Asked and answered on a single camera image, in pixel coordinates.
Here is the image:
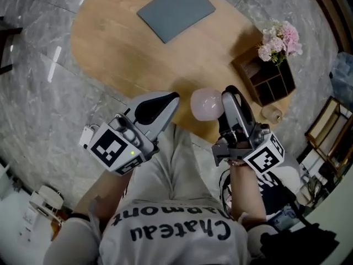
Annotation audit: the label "pale pink glossy round object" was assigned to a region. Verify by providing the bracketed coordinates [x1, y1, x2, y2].
[190, 87, 225, 122]

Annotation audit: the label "white round side table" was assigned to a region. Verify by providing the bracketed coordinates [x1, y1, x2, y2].
[28, 184, 65, 226]

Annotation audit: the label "beige trousers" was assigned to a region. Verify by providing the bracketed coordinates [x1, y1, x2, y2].
[121, 122, 222, 204]

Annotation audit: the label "pink flower bunch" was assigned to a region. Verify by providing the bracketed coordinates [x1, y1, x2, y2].
[257, 20, 303, 67]

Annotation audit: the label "wooden shelf rack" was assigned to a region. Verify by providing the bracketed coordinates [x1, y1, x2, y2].
[304, 95, 353, 177]

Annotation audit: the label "wooden steps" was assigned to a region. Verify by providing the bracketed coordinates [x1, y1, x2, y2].
[304, 0, 349, 54]

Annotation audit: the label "white cushion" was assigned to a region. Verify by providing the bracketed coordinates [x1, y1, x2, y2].
[280, 152, 302, 188]

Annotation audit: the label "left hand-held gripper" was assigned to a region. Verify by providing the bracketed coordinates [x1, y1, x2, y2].
[87, 91, 181, 177]

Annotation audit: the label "person's left forearm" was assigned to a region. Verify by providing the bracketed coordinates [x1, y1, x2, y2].
[73, 164, 133, 224]

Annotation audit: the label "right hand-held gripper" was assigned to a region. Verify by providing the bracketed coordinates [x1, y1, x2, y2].
[211, 85, 285, 176]

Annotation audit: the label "red string bracelet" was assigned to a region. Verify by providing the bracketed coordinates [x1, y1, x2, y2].
[226, 159, 247, 168]

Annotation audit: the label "blue-grey marble cabinet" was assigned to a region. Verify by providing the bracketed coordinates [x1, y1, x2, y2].
[329, 51, 353, 94]

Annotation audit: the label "small glass candle jar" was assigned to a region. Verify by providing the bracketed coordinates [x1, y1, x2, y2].
[261, 104, 284, 125]

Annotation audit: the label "white printed t-shirt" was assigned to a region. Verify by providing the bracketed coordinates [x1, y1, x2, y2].
[44, 194, 280, 265]

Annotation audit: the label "person's right forearm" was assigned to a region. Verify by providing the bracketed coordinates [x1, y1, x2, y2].
[227, 161, 268, 224]

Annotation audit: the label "dark wooden organizer box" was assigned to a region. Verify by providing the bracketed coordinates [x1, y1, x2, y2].
[231, 41, 297, 108]

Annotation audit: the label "grey flat book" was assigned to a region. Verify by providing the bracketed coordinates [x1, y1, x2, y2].
[136, 0, 217, 45]

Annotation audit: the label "oval wooden coffee table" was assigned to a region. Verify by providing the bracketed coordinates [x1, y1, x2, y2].
[69, 0, 295, 145]

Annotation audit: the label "dark clothing pile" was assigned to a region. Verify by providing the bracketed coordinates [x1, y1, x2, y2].
[255, 172, 340, 265]

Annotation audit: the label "striped garment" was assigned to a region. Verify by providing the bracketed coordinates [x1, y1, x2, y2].
[218, 168, 233, 221]

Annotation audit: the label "beige bag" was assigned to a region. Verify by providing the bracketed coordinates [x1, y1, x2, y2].
[299, 172, 332, 204]

